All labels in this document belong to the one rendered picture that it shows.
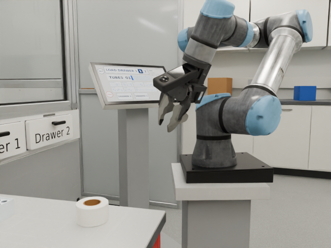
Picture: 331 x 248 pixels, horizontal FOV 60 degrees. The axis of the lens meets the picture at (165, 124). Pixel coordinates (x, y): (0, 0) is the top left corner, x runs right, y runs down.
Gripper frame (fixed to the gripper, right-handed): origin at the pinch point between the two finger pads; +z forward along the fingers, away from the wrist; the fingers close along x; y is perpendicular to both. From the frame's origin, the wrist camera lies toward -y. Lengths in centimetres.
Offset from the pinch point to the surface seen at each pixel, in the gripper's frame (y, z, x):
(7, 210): -36.7, 22.5, 3.6
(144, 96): 58, 24, 64
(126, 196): 56, 85, 46
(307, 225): 173, 80, -36
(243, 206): 21.1, 15.9, -25.0
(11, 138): -22, 29, 41
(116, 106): 40, 30, 64
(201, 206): 12.2, 20.5, -16.6
